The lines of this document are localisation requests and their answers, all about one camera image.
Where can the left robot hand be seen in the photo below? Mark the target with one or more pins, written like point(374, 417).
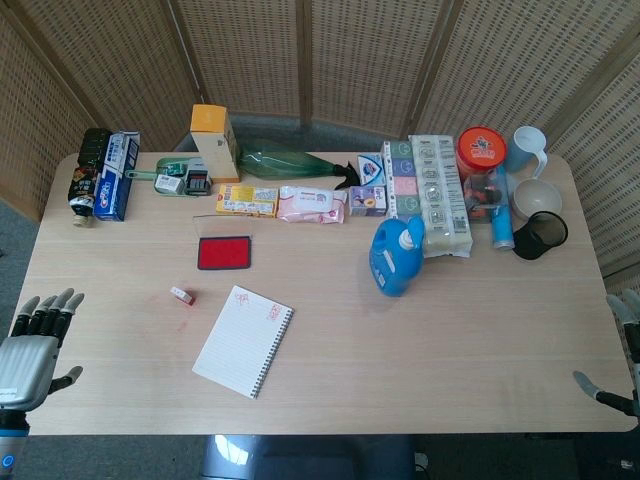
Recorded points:
point(27, 357)

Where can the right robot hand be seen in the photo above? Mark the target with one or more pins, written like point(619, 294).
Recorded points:
point(635, 350)

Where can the small red stamp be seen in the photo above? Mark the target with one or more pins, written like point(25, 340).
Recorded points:
point(182, 296)

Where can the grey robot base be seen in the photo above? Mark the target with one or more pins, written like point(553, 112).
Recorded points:
point(305, 457)

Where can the spiral lined notebook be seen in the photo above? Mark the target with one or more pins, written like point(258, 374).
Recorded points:
point(242, 342)

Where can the black mesh pen cup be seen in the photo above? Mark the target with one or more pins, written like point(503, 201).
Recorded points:
point(542, 235)

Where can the beige bowl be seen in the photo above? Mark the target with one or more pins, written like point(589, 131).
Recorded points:
point(537, 197)

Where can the blue cylinder tube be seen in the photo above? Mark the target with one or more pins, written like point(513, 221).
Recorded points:
point(501, 225)

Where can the dark tea bottle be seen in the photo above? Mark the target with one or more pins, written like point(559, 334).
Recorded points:
point(84, 180)

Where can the blue toothpaste box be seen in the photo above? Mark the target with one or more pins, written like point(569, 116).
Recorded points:
point(116, 185)

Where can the clear plastic snack box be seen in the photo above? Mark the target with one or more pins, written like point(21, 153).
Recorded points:
point(480, 200)

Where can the green plastic scoop tray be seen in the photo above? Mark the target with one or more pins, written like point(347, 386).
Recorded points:
point(150, 175)

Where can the red ink pad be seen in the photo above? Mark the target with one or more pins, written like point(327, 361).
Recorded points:
point(224, 253)

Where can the small white green box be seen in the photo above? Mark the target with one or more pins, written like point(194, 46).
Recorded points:
point(168, 184)

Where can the light blue mug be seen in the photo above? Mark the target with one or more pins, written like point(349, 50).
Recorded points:
point(524, 147)

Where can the small green card box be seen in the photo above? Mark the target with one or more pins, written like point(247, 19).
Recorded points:
point(173, 166)

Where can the clear wrapped sponge pack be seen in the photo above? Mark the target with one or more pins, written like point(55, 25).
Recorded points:
point(442, 200)

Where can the black date stamper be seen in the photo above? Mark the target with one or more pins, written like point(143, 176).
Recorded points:
point(197, 179)

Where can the orange lid snack jar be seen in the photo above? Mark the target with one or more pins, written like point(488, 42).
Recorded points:
point(481, 147)

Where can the blue detergent pump bottle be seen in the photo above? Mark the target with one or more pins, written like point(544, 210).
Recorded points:
point(395, 265)

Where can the yellow flat box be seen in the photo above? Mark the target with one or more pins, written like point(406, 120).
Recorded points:
point(246, 201)

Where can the tall orange cream box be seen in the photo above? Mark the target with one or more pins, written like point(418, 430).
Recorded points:
point(215, 145)

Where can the multicolour tissue pack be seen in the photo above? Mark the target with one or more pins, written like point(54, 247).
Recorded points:
point(401, 180)

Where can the purple soap box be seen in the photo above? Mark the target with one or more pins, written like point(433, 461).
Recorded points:
point(367, 201)

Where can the green plastic spray bottle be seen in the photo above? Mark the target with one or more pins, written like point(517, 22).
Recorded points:
point(280, 162)

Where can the white blue soap box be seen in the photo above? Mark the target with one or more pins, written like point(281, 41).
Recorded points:
point(370, 169)

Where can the pink wet wipes pack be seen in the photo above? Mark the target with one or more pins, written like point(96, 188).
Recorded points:
point(310, 204)

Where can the woven folding screen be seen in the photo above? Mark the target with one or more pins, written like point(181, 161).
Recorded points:
point(350, 55)

